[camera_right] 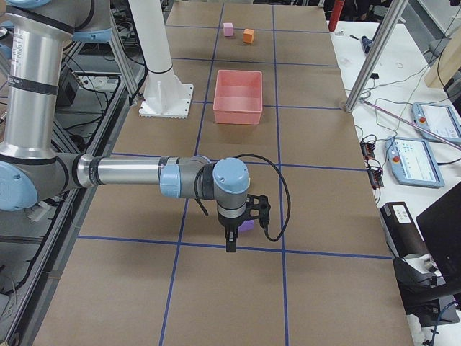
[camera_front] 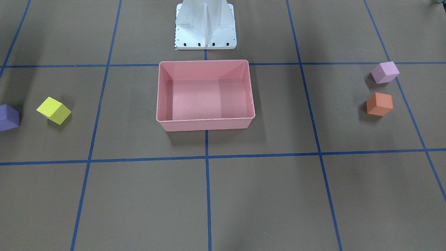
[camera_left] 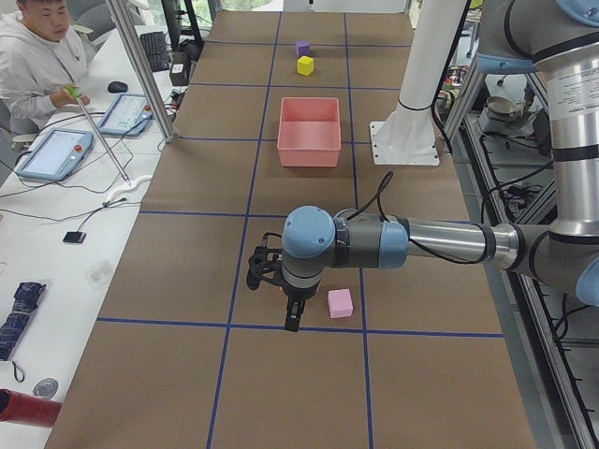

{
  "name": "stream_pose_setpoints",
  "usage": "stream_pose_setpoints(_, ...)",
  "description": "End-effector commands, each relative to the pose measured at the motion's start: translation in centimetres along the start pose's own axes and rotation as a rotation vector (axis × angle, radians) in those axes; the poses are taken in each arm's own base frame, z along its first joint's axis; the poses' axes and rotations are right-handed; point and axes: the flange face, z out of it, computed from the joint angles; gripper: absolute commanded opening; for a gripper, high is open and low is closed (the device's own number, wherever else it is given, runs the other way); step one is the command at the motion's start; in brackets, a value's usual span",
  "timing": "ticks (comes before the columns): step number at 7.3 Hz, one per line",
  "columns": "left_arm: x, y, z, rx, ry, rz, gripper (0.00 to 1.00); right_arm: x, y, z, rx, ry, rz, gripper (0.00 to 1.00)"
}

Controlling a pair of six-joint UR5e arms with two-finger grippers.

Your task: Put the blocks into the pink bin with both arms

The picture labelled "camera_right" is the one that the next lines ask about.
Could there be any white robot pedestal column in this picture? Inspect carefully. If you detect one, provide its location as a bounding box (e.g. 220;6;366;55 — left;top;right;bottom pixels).
129;0;194;119

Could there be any red cylinder bottle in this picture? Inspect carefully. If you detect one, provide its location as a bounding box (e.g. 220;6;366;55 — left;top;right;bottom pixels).
328;0;344;32

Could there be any black monitor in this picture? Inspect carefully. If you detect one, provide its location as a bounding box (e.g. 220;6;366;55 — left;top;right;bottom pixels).
416;183;460;281

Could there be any black camera cable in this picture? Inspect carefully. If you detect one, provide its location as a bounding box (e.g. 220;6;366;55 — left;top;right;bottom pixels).
193;154;292;241

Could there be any folded blue umbrella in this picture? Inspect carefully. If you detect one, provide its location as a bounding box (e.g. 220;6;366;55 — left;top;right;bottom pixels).
361;35;373;55

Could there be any black box with label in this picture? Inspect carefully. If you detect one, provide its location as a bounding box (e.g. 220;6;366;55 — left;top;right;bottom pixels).
380;202;429;259

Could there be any metal grabber stick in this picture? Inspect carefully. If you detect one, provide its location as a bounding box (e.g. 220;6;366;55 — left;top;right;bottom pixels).
360;99;460;150

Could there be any small electronics board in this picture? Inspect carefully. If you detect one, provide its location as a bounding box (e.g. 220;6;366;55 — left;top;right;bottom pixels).
360;140;384;190

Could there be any purple foam block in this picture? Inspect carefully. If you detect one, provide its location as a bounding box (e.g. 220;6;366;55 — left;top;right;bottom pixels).
238;220;254;233

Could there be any near teach pendant tablet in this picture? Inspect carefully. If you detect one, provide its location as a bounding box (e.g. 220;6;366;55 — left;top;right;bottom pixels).
385;136;445;188

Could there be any pink plastic bin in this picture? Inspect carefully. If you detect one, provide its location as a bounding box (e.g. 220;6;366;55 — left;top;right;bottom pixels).
213;69;263;125

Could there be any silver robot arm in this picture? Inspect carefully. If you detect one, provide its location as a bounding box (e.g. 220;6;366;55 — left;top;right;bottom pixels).
1;1;250;252

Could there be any orange foam block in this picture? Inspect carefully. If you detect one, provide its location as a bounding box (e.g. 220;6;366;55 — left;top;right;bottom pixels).
243;28;255;44

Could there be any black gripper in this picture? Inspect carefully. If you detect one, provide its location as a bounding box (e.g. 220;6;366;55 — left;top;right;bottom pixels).
220;217;243;253

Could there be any pink foam block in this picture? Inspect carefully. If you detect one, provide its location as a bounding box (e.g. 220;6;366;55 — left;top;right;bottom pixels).
223;22;233;37

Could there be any far teach pendant tablet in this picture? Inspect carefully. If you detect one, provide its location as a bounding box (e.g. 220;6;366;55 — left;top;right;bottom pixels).
411;102;460;145

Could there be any teach pendant tablet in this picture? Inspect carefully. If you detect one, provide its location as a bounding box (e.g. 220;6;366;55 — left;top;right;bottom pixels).
411;102;460;145
385;136;445;188

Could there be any aluminium frame post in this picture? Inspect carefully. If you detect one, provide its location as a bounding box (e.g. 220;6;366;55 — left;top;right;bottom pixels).
344;0;408;113

